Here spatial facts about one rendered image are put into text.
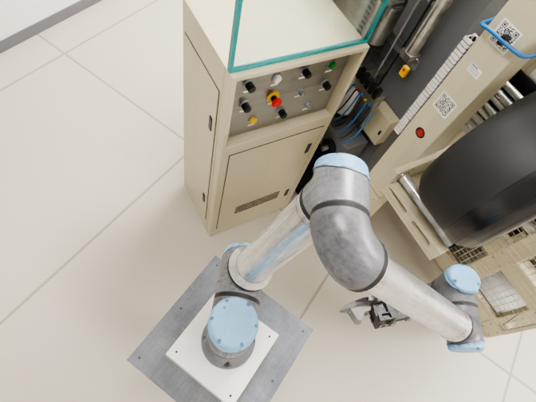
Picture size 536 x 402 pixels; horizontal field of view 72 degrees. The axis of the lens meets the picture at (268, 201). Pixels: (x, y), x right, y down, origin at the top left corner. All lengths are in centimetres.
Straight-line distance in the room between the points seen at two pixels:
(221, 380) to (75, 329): 101
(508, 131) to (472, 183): 17
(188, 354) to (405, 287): 83
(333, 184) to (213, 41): 74
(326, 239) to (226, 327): 55
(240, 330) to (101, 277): 123
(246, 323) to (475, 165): 82
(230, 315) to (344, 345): 122
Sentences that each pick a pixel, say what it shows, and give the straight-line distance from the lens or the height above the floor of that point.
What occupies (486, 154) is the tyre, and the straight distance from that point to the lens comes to 125.
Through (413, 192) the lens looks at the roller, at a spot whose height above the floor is 91.
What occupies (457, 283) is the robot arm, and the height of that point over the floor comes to 120.
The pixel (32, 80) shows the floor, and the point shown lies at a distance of 307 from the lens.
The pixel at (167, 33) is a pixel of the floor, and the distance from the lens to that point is 335.
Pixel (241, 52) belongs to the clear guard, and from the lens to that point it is 117.
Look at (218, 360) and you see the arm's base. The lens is 134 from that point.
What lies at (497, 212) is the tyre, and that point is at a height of 128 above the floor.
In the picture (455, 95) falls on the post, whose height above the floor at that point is 127.
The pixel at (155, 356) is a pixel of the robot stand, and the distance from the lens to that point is 150.
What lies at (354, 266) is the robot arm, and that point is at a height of 149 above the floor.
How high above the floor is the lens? 209
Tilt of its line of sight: 60 degrees down
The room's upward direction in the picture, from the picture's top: 22 degrees clockwise
